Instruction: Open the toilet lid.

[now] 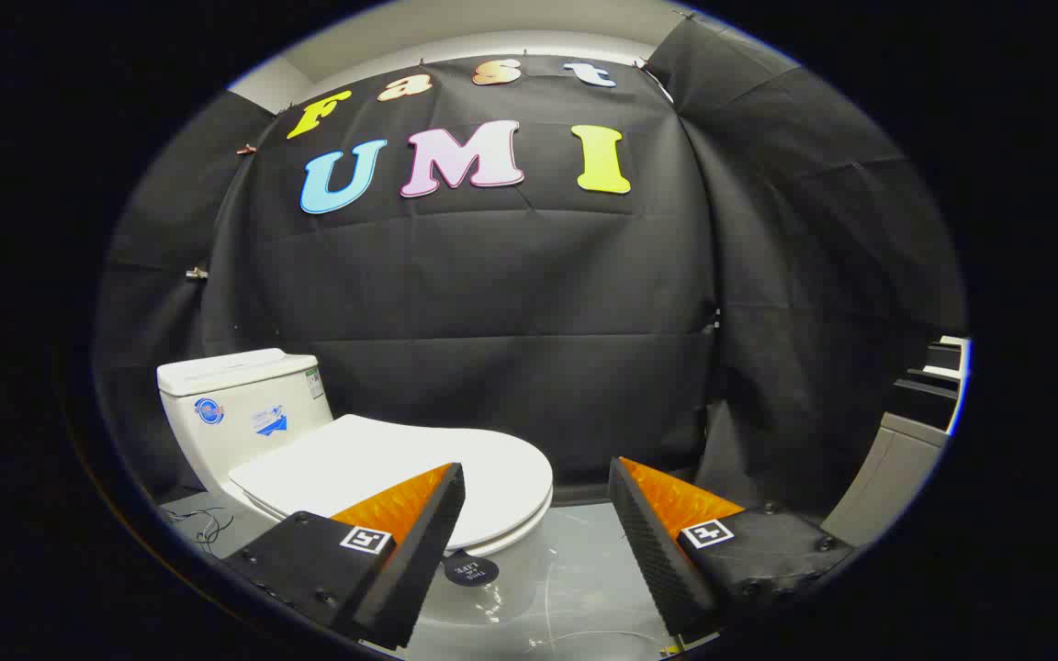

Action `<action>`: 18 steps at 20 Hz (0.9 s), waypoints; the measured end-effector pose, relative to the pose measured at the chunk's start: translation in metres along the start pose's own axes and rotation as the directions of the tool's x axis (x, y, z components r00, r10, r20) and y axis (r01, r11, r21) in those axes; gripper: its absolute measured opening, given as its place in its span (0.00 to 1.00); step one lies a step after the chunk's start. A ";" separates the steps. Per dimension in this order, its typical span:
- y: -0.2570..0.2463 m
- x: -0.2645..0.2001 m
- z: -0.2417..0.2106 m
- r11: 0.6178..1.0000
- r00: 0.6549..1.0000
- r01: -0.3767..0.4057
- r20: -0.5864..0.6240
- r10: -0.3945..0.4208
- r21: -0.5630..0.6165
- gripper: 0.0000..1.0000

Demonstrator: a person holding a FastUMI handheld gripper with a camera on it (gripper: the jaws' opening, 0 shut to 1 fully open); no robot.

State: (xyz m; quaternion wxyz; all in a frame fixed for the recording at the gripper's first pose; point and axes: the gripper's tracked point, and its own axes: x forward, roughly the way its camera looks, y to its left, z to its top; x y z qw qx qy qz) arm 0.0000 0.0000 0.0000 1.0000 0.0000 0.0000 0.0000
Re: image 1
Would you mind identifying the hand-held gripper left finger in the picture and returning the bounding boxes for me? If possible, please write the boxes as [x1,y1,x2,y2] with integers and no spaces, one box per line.
[221,462,467,651]

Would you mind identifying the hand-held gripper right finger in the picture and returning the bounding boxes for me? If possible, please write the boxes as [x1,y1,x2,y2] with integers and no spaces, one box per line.
[608,456,856,644]

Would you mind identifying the black round lid handle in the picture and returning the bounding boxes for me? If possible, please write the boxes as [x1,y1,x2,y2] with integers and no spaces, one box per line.
[444,551,500,588]

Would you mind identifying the white toilet lid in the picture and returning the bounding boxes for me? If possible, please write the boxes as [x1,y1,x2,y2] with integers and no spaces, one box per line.
[228,414,555,552]

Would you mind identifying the white toilet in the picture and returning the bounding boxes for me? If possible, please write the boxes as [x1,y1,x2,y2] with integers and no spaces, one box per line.
[156,348,555,630]

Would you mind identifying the grey cabinet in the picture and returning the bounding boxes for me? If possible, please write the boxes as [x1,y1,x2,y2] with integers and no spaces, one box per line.
[823,335,972,549]

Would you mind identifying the black backdrop cloth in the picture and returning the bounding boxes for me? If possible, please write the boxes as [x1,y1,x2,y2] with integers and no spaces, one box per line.
[93,18,968,515]

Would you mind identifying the thin black cables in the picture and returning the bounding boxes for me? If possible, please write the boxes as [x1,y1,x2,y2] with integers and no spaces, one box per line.
[164,505,234,553]

